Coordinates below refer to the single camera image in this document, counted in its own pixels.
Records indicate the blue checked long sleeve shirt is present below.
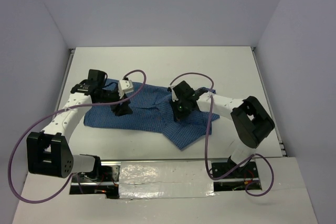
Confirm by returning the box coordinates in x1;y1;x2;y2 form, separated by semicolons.
83;84;208;150

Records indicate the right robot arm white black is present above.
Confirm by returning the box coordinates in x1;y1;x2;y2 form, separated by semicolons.
168;81;275;177

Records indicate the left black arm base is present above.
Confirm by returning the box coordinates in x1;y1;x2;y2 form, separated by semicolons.
69;162;120;199

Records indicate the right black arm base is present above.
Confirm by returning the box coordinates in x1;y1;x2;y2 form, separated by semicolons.
209;160;261;192

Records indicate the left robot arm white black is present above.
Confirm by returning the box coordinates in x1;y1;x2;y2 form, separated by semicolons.
26;69;134;181

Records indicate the silver tape sheet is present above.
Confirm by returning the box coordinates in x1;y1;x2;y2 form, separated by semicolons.
119;161;215;199

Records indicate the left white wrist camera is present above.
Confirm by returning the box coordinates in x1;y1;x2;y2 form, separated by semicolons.
118;79;134;98

